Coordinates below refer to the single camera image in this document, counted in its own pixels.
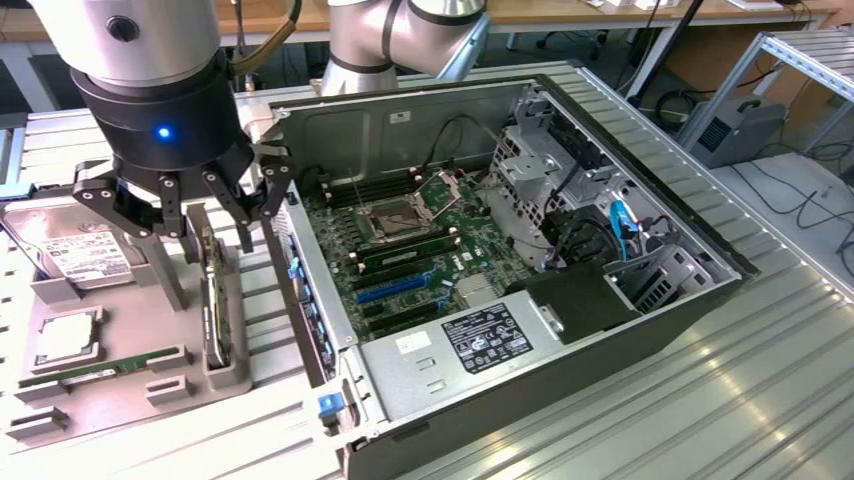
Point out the CPU socket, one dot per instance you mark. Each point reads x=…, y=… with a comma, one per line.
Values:
x=393, y=220

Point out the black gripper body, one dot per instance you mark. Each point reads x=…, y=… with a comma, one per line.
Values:
x=167, y=115

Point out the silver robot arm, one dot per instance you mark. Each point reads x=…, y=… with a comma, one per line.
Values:
x=133, y=40

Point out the wooden desk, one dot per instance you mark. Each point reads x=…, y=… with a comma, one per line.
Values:
x=600, y=17

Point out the grey parts rack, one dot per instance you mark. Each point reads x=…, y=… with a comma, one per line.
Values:
x=133, y=400

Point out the silver metal disk bay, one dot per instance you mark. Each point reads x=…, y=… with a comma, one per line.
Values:
x=527, y=165

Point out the green graphics card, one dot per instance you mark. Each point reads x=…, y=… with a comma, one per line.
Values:
x=215, y=300

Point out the blue case latch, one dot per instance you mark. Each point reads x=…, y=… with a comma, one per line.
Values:
x=328, y=404

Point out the silver power supply unit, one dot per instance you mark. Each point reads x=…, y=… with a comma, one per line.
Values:
x=427, y=365

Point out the black stand pole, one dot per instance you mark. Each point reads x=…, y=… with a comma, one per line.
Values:
x=667, y=45

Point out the aluminium frame rack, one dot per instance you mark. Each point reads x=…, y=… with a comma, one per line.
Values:
x=800, y=55

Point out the open PC case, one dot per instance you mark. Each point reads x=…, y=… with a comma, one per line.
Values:
x=600, y=380

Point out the blue disk carrier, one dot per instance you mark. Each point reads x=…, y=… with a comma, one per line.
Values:
x=16, y=191

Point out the metal socket cover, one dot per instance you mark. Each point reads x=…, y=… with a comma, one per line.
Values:
x=436, y=192

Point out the green RAM stick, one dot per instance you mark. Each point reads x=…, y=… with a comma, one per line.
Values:
x=100, y=371

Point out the blue expansion slot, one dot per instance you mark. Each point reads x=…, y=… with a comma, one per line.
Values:
x=393, y=289

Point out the green motherboard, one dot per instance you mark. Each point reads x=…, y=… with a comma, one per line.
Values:
x=467, y=245

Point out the silver chipset heatsink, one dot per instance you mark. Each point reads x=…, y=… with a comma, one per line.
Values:
x=475, y=290

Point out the black plastic shroud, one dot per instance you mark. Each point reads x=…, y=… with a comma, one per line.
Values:
x=574, y=300

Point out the silver CPU chip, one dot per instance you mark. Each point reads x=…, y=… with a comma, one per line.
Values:
x=65, y=337

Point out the black expansion slot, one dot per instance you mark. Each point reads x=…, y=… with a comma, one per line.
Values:
x=387, y=277
x=407, y=320

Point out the thin metal locking lever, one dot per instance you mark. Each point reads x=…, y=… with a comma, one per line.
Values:
x=360, y=195

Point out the silver hard disk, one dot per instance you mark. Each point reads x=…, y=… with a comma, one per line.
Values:
x=73, y=255

